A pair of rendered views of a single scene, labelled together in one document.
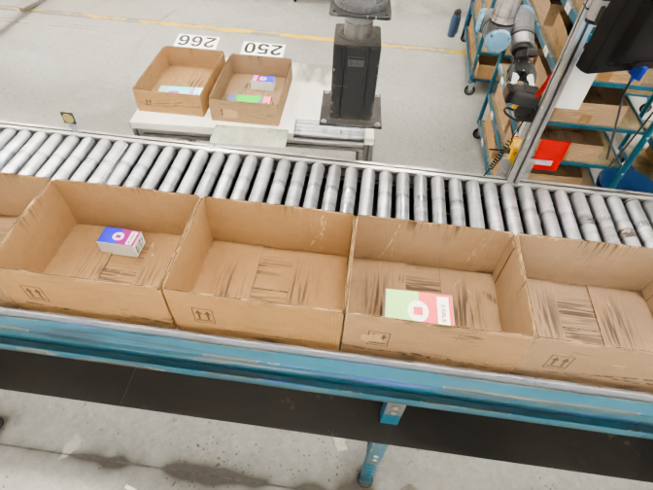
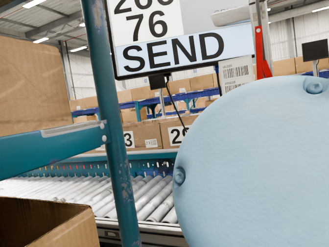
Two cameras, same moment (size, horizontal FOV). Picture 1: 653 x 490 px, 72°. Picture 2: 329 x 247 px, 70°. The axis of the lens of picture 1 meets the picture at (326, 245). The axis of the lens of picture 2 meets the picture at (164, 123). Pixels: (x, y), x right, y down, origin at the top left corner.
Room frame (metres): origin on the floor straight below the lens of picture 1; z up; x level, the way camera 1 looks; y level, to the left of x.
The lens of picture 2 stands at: (2.01, -0.73, 1.15)
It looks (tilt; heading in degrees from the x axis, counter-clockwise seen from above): 5 degrees down; 200
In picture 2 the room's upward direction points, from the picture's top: 8 degrees counter-clockwise
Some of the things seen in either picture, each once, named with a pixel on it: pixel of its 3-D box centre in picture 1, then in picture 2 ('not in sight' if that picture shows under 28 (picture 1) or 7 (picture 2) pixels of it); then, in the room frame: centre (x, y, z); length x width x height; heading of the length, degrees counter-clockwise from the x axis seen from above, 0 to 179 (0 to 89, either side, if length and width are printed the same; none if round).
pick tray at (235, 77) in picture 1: (253, 87); not in sight; (1.77, 0.36, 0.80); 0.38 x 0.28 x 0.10; 177
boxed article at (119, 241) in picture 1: (121, 241); not in sight; (0.78, 0.55, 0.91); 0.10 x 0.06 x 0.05; 84
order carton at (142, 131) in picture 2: not in sight; (144, 135); (0.54, -1.43, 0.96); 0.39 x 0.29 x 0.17; 85
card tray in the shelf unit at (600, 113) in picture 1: (576, 88); not in sight; (1.95, -1.10, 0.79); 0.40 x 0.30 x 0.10; 177
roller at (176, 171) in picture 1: (164, 194); not in sight; (1.16, 0.59, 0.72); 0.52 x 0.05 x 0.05; 175
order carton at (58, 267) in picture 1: (112, 251); not in sight; (0.70, 0.53, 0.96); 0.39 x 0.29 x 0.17; 86
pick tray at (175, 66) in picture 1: (183, 79); not in sight; (1.81, 0.67, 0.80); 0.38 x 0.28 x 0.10; 176
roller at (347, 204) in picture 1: (345, 216); not in sight; (1.11, -0.06, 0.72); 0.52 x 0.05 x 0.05; 175
